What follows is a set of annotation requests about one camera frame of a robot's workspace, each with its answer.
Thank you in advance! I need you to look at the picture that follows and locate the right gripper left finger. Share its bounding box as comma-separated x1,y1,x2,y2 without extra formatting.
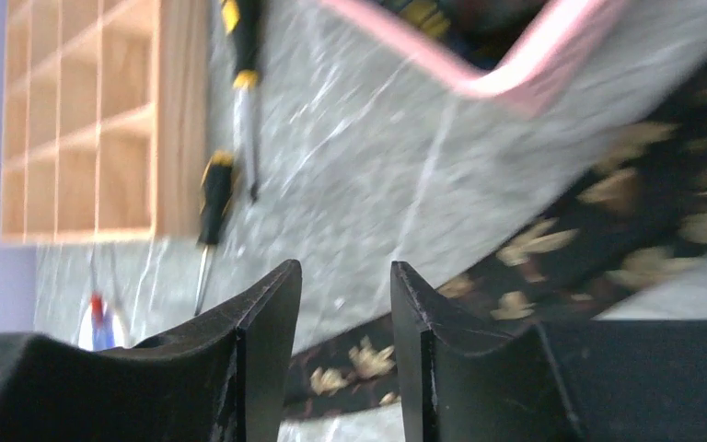
0,260,302,441

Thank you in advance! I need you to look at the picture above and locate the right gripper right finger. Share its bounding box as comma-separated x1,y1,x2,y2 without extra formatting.
390,262,707,441

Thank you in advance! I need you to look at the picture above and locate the black gold patterned tie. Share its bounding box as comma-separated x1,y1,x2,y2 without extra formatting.
283,30,707,422

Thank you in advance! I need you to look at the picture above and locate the white tape roll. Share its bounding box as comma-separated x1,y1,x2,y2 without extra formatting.
75,302,130,351

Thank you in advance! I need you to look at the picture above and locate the pile of patterned ties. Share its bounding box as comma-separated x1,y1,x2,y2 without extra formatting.
377,0,547,70

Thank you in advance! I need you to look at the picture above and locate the blue red small screwdriver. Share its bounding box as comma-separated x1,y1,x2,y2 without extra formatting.
87,247,117,353

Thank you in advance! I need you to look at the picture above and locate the lower black yellow screwdriver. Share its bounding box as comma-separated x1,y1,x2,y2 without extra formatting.
193,150,237,316

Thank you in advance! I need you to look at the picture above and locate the black yellow screwdriver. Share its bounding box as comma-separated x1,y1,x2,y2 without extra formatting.
220,0,261,202
193,150,237,316

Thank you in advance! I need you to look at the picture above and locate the wooden compartment tray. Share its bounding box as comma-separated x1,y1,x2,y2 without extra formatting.
0,0,209,246

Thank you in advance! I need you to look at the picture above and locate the pink plastic basket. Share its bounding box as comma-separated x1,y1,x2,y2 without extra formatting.
323,1,629,116

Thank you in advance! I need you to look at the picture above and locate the upper black yellow screwdriver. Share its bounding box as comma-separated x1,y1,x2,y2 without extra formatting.
220,0,261,202

